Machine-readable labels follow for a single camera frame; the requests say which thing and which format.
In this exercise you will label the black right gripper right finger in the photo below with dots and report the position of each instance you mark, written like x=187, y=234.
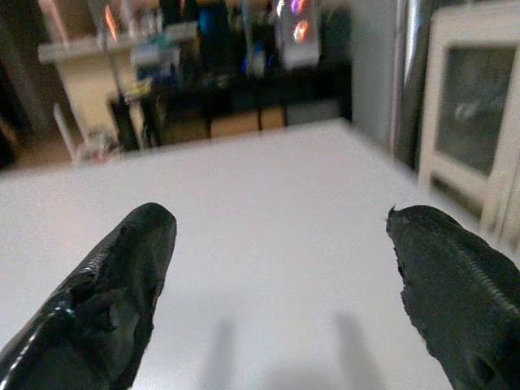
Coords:
x=459, y=292

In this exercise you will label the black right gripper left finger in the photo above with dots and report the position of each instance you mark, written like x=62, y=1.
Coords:
x=105, y=308

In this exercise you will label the white glass-door cabinet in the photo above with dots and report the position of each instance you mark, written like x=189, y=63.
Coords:
x=471, y=118

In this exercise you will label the brown cardboard box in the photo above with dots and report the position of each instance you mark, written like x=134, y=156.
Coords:
x=273, y=118
x=235, y=125

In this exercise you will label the black low shelf unit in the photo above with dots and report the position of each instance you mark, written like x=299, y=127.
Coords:
x=252, y=101

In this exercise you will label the blue bottle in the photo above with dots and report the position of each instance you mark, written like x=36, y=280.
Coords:
x=211, y=30

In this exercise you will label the white computer case with lights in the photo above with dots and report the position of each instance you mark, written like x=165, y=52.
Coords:
x=298, y=34

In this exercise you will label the white wall shelf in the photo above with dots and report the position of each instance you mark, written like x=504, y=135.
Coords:
x=109, y=44

